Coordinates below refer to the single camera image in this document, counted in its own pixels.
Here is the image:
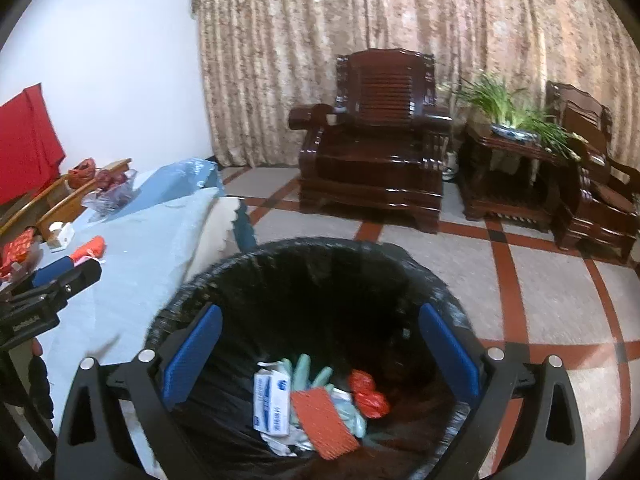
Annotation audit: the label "orange packet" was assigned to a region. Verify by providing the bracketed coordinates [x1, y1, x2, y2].
[69, 236, 107, 266]

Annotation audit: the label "red cloth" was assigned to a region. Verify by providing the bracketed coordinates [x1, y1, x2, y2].
[0, 84, 67, 206]

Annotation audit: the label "blue patterned plastic sheet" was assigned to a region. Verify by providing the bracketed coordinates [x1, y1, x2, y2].
[132, 158, 223, 211]

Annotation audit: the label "light wooden chair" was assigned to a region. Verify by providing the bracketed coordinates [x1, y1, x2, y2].
[0, 158, 133, 233]
[37, 180, 98, 241]

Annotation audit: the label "red wrapper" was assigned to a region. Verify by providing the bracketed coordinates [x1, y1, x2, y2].
[348, 370, 391, 418]

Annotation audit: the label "white and blue box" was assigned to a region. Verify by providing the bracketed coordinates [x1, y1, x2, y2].
[252, 367, 293, 438]

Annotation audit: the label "small red plastic bag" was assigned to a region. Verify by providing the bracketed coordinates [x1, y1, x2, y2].
[67, 158, 97, 190]

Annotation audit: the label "pale blue table cover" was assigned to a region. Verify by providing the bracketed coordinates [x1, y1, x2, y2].
[35, 187, 226, 480]

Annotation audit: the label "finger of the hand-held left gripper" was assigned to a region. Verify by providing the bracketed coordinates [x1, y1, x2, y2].
[10, 257, 73, 295]
[7, 259, 103, 312]

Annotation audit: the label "clear bag of red fruit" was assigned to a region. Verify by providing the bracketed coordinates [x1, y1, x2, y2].
[82, 167, 138, 216]

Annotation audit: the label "dark wooden armchair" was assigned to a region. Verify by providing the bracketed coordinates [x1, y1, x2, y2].
[289, 49, 453, 233]
[545, 81, 640, 266]

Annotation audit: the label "beige patterned curtain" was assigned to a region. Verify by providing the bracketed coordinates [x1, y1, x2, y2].
[190, 0, 640, 171]

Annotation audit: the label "potted green plant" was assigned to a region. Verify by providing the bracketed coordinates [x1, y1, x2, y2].
[440, 72, 583, 161]

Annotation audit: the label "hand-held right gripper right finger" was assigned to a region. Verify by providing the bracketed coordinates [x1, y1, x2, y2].
[419, 304, 587, 480]

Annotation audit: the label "dark teal cloth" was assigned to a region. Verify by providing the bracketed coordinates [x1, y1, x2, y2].
[230, 205, 258, 253]

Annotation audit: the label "black lined trash bin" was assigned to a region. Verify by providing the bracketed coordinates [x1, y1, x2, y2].
[145, 237, 483, 480]

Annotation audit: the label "red scouring pad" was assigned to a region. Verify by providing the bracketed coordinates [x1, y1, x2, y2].
[291, 385, 361, 462]

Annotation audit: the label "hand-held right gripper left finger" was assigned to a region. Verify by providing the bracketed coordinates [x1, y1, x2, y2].
[54, 304, 223, 480]

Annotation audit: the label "red patterned packet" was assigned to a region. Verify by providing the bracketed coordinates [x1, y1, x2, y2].
[0, 228, 38, 278]

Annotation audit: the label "dark wooden side table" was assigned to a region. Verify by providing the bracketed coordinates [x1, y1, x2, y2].
[457, 122, 571, 233]

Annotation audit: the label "cream scalloped cloth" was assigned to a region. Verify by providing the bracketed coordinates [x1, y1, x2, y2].
[187, 197, 246, 271]

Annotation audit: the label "green gloves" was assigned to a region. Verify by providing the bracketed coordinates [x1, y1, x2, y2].
[280, 354, 368, 453]

